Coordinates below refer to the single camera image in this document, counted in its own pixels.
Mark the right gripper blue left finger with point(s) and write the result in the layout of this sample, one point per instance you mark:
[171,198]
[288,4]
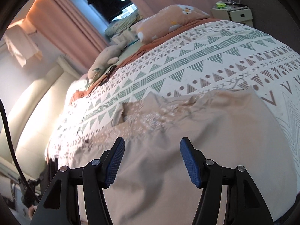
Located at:
[59,203]

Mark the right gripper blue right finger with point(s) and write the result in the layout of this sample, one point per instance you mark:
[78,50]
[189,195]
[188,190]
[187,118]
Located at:
[244,202]

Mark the beige large garment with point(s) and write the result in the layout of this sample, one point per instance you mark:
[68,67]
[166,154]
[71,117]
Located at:
[174,147]

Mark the rust orange bed sheet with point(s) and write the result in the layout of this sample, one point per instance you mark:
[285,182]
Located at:
[139,53]

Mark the beige plush toy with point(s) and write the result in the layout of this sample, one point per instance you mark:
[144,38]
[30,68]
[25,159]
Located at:
[104,60]

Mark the green floral blanket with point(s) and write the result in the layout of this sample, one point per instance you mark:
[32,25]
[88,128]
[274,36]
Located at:
[120,25]

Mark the patterned white bedspread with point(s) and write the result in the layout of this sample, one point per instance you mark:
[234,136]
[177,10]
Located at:
[215,55]

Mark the pink curtain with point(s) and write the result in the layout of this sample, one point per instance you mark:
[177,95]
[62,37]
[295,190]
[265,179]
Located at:
[61,22]

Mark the orange floral pillow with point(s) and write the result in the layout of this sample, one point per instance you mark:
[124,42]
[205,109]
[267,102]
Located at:
[166,21]

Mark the cream nightstand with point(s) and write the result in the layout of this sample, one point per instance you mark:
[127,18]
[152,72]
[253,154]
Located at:
[241,15]

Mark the green object on nightstand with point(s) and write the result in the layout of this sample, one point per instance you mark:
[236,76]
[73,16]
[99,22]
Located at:
[220,5]

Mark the beige cloth on wall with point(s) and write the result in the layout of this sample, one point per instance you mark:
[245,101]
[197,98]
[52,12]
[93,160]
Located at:
[20,45]

